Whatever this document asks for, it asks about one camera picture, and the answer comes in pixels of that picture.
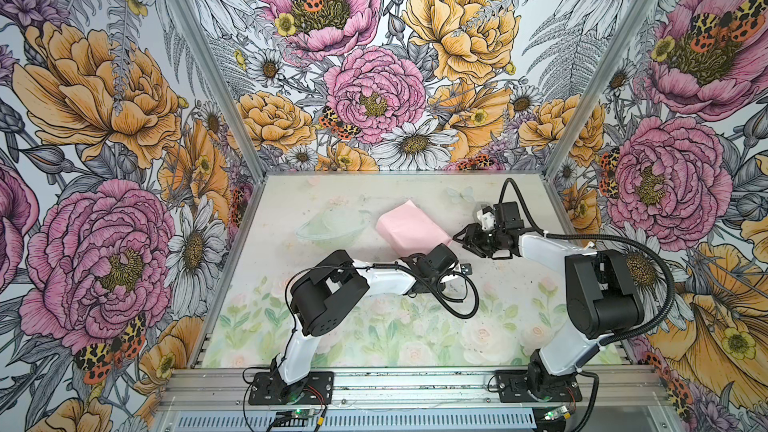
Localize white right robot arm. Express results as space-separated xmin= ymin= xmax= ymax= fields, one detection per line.
xmin=453 ymin=202 xmax=645 ymax=383

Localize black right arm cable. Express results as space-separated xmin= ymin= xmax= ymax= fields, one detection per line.
xmin=499 ymin=177 xmax=681 ymax=432

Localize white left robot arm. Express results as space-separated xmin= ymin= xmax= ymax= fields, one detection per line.
xmin=275 ymin=244 xmax=480 ymax=386

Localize grey tape dispenser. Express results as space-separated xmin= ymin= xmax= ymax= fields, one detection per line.
xmin=476 ymin=205 xmax=495 ymax=230

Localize purple wrapping paper sheet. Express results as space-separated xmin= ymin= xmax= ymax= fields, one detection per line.
xmin=375 ymin=200 xmax=452 ymax=258

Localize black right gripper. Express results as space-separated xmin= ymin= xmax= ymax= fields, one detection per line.
xmin=452 ymin=222 xmax=506 ymax=259

